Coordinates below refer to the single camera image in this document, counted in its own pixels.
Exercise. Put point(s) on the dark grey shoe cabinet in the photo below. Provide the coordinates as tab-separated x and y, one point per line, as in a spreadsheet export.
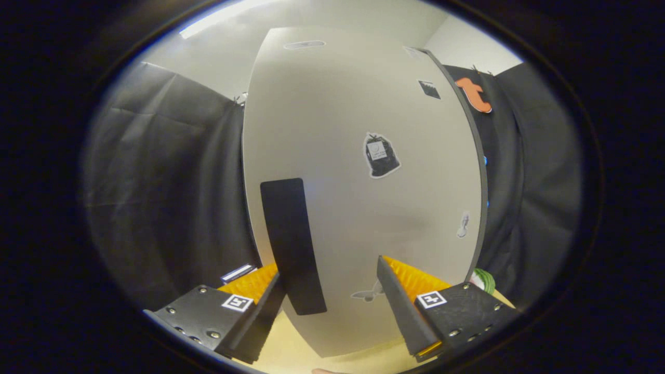
485	187

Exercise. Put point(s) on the white shoe cabinet door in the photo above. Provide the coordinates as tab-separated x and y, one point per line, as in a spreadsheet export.
337	114

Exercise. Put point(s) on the blue-spined book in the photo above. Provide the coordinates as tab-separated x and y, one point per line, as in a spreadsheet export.
238	272

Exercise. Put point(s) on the green striped object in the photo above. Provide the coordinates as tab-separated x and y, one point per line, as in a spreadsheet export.
484	280

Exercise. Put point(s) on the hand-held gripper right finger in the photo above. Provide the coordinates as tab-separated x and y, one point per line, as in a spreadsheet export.
397	301

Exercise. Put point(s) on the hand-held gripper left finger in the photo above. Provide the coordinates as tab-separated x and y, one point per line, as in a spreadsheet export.
273	301

